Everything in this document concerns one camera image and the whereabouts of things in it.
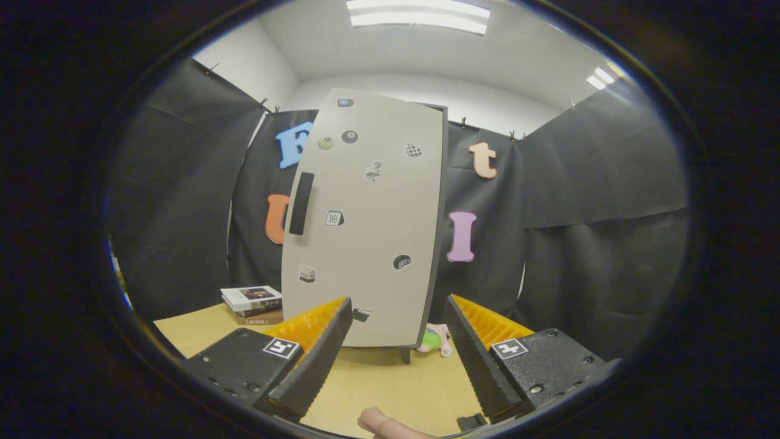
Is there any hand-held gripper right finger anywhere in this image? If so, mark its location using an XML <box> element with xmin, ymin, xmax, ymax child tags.
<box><xmin>444</xmin><ymin>294</ymin><xmax>622</xmax><ymax>425</ymax></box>

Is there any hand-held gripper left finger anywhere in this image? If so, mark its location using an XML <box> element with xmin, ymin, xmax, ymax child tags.
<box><xmin>182</xmin><ymin>296</ymin><xmax>354</xmax><ymax>423</ymax></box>

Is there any grey shoe cabinet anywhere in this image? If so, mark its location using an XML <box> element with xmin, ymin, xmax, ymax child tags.
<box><xmin>398</xmin><ymin>102</ymin><xmax>451</xmax><ymax>366</ymax></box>

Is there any beige shoe cabinet door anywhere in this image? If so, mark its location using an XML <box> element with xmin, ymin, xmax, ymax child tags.
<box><xmin>281</xmin><ymin>88</ymin><xmax>446</xmax><ymax>349</ymax></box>

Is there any black cabinet door handle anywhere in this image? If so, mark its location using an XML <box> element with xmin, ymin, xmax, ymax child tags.
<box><xmin>288</xmin><ymin>171</ymin><xmax>316</xmax><ymax>237</ymax></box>

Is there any pink and green plush toy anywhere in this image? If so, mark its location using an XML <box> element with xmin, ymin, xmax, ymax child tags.
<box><xmin>417</xmin><ymin>323</ymin><xmax>453</xmax><ymax>359</ymax></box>

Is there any brown book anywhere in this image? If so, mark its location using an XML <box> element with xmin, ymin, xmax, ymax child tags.
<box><xmin>236</xmin><ymin>310</ymin><xmax>285</xmax><ymax>326</ymax></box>

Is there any dark book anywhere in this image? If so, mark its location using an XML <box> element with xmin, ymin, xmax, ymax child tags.
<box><xmin>234</xmin><ymin>302</ymin><xmax>285</xmax><ymax>318</ymax></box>

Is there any white book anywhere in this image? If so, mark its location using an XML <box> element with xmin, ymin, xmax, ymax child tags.
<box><xmin>220</xmin><ymin>285</ymin><xmax>283</xmax><ymax>311</ymax></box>

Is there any cluttered white side table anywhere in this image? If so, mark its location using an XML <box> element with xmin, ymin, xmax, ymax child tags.
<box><xmin>108</xmin><ymin>238</ymin><xmax>135</xmax><ymax>313</ymax></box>

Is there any black backdrop cloth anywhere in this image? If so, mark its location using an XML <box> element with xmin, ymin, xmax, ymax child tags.
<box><xmin>108</xmin><ymin>58</ymin><xmax>690</xmax><ymax>362</ymax></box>

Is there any small ceiling light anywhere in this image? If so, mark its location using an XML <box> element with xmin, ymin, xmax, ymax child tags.
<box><xmin>586</xmin><ymin>65</ymin><xmax>619</xmax><ymax>91</ymax></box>

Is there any long ceiling light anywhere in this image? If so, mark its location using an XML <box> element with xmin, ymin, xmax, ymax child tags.
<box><xmin>346</xmin><ymin>0</ymin><xmax>492</xmax><ymax>36</ymax></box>

